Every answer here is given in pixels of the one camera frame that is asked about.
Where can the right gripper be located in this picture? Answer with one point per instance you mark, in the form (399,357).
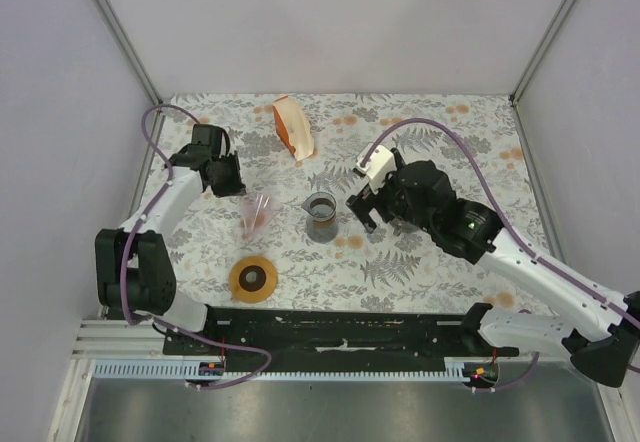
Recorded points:
(362,205)

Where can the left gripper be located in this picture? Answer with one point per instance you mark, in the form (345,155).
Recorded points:
(235,188)

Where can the glass carafe brown band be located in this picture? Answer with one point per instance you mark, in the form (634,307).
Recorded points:
(321,224)

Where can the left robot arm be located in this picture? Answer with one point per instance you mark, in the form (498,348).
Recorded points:
(133,266)

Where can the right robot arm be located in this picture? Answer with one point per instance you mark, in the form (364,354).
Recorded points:
(594,327)

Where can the floral table mat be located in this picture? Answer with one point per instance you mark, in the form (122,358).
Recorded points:
(473,139)

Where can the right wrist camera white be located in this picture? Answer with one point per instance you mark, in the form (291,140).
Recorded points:
(380,163)

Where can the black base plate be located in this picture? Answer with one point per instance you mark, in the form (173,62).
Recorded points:
(445,335)

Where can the white cable duct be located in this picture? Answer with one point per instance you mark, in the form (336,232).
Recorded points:
(212,371)

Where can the aluminium frame rail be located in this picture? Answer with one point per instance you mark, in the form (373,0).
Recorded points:
(125,45)

